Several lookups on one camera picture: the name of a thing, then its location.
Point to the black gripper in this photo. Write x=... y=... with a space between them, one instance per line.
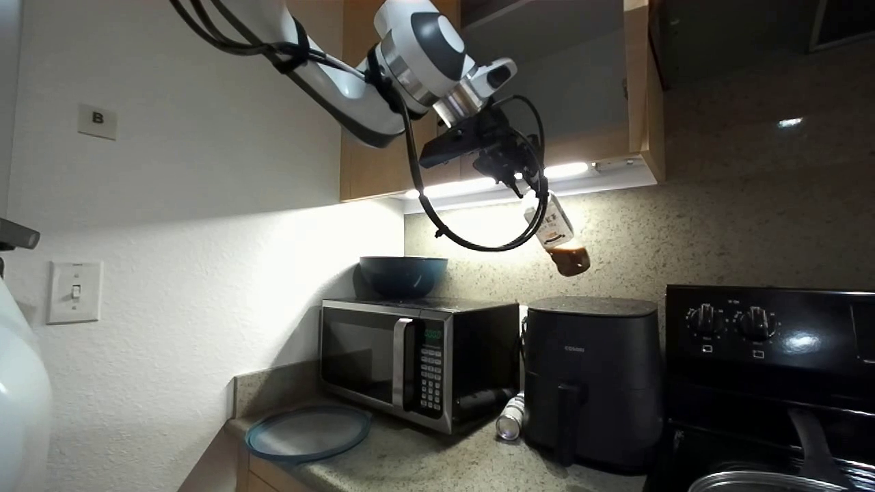
x=488 y=147

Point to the clear bottle with white cap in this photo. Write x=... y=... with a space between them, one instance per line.
x=561 y=241

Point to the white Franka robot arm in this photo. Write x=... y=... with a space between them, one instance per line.
x=412 y=44

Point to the under-cabinet light strip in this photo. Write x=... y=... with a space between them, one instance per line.
x=564 y=170

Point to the small clear bottle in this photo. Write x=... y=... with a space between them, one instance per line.
x=512 y=420

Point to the dark blue bowl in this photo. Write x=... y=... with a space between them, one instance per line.
x=402 y=278

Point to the black air fryer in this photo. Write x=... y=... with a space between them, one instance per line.
x=591 y=383

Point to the black and silver microwave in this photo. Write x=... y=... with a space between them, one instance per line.
x=427 y=365

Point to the black electric stove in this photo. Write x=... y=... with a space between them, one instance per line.
x=766 y=356

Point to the blue-rimmed plate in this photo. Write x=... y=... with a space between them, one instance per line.
x=305 y=434

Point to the dark frying pan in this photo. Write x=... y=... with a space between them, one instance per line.
x=810 y=447

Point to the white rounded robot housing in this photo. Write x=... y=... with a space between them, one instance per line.
x=19 y=410

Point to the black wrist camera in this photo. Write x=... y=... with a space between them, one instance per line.
x=438 y=151

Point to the wooden wall cabinet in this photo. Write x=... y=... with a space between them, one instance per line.
x=591 y=84

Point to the small white wall plate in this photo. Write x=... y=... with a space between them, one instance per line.
x=96 y=122

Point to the white light switch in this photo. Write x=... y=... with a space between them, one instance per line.
x=75 y=291

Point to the dark camera mount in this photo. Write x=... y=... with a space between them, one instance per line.
x=17 y=235

